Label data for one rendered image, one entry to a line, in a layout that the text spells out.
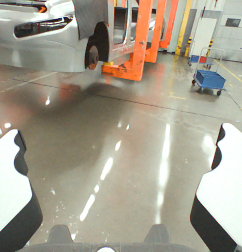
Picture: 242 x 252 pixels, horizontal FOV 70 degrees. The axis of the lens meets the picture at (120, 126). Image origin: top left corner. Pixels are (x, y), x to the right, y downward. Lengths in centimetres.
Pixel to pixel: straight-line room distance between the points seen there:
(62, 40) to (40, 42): 21
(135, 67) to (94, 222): 224
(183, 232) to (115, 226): 51
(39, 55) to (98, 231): 173
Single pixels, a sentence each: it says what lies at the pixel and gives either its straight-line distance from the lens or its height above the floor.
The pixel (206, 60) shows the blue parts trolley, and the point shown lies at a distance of 856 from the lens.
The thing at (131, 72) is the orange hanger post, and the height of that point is 64.
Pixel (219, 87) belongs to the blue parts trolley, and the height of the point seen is 21.
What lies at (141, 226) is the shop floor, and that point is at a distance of 152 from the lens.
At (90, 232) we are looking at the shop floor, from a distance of 147.
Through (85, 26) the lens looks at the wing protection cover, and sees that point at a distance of 223.
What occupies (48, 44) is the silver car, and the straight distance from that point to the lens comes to 209.
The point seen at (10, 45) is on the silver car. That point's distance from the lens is 224.
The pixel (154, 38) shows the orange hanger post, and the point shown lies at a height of 106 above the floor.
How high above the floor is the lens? 130
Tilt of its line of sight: 30 degrees down
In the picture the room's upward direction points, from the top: 6 degrees clockwise
